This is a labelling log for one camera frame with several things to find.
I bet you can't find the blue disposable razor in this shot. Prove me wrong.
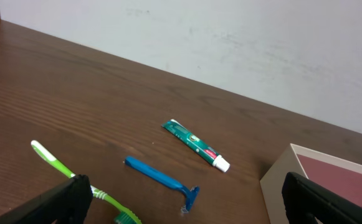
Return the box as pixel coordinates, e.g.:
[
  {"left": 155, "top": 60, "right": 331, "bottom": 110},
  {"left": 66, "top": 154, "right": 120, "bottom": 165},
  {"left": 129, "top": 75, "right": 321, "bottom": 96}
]
[{"left": 125, "top": 156, "right": 200, "bottom": 213}]

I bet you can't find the white box with maroon interior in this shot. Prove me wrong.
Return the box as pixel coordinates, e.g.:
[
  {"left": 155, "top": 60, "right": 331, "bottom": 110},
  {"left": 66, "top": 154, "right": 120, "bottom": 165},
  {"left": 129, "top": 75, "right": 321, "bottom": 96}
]
[{"left": 260, "top": 144, "right": 362, "bottom": 223}]

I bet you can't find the green white toothbrush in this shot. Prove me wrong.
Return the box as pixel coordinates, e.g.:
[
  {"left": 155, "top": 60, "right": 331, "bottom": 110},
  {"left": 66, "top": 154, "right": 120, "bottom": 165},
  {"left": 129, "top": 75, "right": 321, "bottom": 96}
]
[{"left": 31, "top": 140, "right": 141, "bottom": 224}]

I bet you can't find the green toothpaste tube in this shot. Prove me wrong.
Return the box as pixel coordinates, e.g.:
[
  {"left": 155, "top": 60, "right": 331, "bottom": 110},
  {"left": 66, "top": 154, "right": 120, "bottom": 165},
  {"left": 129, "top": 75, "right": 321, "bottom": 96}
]
[{"left": 161, "top": 119, "right": 231, "bottom": 172}]

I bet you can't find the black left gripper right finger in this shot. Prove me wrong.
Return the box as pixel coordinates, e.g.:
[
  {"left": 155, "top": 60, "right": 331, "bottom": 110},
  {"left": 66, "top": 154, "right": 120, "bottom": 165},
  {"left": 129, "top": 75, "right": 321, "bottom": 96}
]
[{"left": 282, "top": 172, "right": 362, "bottom": 224}]

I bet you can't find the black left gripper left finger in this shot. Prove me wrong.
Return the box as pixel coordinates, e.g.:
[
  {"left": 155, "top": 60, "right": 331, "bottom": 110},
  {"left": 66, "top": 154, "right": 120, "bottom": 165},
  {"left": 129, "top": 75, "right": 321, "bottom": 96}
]
[{"left": 0, "top": 175, "right": 93, "bottom": 224}]

